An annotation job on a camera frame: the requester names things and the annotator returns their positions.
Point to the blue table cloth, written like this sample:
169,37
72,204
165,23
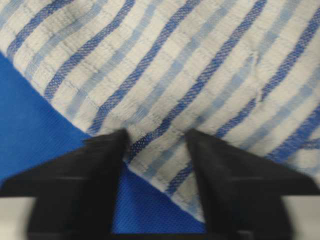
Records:
32,132

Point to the blue striped white towel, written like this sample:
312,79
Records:
246,71

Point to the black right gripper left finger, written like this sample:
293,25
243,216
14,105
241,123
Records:
71,197

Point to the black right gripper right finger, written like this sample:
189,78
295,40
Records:
247,197

